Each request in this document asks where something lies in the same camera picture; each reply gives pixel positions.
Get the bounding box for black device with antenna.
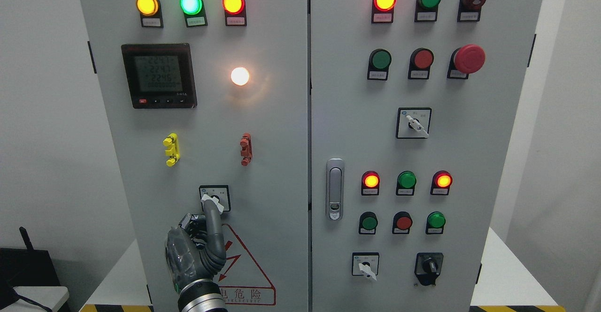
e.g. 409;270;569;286
0;227;60;312

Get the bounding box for red lit lamp middle right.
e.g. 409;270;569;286
430;170;453;195

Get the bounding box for white rotary switch door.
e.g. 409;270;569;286
199;184;231;213

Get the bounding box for red push button upper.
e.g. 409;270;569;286
408;47;434;80

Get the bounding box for red lit lamp middle left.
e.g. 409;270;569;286
361;170;380;195

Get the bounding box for black rotary knob switch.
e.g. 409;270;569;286
414;252;444;286

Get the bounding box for red lit lamp top right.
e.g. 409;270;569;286
371;0;397;24

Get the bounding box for green lamp top right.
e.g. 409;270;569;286
414;0;441;22

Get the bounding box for yellow indicator lamp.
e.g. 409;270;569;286
137;0;163;28

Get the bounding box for small clear light bulb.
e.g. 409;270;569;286
230;67;250;86

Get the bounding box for left grey cabinet door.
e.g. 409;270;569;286
81;0;309;312

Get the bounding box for dark red buzzer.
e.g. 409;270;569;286
457;0;486;22

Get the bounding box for white box lower left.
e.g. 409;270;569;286
2;286;71;312

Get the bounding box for red push button lower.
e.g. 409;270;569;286
392;211;413;235

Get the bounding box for yellow terminal clip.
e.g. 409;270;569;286
162;133;180;167

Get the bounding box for red lit lamp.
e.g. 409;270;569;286
430;170;453;195
361;170;380;195
371;0;397;24

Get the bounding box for red lit lamp left door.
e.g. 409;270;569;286
223;0;247;26

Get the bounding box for green push button lower left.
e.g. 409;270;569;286
358;212;378;235

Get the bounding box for red push button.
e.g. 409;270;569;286
392;211;413;235
408;47;434;80

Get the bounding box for green push button upper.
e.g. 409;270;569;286
367;48;392;81

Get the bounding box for white rotary switch upper right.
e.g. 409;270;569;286
396;107;432;139

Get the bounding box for grey cabinet door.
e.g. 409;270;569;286
310;0;542;312
81;0;309;312

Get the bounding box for green lit indicator lamp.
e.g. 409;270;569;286
179;0;208;27

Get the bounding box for white rotary switch lower right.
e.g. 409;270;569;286
352;252;379;281

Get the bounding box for white rotary switch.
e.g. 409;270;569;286
352;252;379;281
396;107;432;139

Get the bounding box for red electric hazard sticker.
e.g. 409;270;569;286
215;223;276;306

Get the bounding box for green lamp middle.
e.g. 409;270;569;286
396;171;416;195

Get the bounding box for red terminal clip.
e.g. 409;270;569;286
239;132;253;167

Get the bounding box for green push button lower right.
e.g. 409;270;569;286
425;211;446;235

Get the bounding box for right grey cabinet door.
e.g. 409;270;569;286
310;0;542;312

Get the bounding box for black digital power meter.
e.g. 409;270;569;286
122;43;197;109

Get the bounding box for silver door latch handle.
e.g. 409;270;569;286
325;158;344;221

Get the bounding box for green push button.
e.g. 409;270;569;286
425;211;446;235
367;48;392;81
358;212;378;235

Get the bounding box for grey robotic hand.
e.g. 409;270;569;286
165;199;227;294

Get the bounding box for red emergency stop button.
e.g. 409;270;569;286
447;44;486;80

